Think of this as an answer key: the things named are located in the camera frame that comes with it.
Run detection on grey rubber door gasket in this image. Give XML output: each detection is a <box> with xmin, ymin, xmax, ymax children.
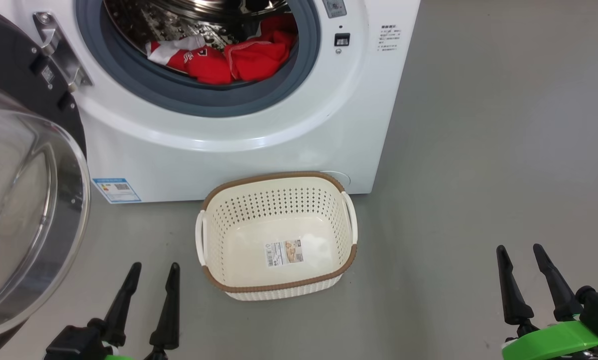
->
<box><xmin>75</xmin><ymin>0</ymin><xmax>322</xmax><ymax>118</ymax></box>

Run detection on white washing machine body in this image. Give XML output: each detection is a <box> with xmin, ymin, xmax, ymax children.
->
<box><xmin>9</xmin><ymin>0</ymin><xmax>422</xmax><ymax>204</ymax></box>

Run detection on blue energy label sticker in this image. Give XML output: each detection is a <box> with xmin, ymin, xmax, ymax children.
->
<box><xmin>92</xmin><ymin>177</ymin><xmax>142</xmax><ymax>204</ymax></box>

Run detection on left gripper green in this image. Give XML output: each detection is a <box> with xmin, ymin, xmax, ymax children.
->
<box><xmin>102</xmin><ymin>262</ymin><xmax>181</xmax><ymax>360</ymax></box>

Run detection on basket bottom product label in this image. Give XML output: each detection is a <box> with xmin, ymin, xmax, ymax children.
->
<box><xmin>264</xmin><ymin>238</ymin><xmax>305</xmax><ymax>268</ymax></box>

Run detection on steel washing drum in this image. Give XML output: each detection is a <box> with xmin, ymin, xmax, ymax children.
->
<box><xmin>104</xmin><ymin>0</ymin><xmax>300</xmax><ymax>76</ymax></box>

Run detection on black round glass door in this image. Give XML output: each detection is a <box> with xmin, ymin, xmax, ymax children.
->
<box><xmin>0</xmin><ymin>5</ymin><xmax>91</xmax><ymax>360</ymax></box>

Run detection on round white filter cover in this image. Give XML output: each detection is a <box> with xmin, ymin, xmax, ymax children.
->
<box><xmin>321</xmin><ymin>171</ymin><xmax>352</xmax><ymax>194</ymax></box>

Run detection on printed text sticker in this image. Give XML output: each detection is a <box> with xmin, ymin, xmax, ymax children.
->
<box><xmin>377</xmin><ymin>24</ymin><xmax>403</xmax><ymax>53</ymax></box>

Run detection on cream perforated laundry basket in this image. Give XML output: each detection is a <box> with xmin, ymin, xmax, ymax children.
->
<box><xmin>195</xmin><ymin>171</ymin><xmax>358</xmax><ymax>301</ymax></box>

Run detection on metal door hinge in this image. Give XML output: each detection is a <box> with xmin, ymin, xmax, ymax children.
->
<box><xmin>33</xmin><ymin>12</ymin><xmax>94</xmax><ymax>93</ymax></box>

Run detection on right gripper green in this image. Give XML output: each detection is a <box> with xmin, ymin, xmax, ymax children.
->
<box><xmin>496</xmin><ymin>243</ymin><xmax>598</xmax><ymax>360</ymax></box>

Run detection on red garment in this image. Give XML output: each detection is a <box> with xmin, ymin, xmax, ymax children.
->
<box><xmin>146</xmin><ymin>14</ymin><xmax>298</xmax><ymax>85</ymax></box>

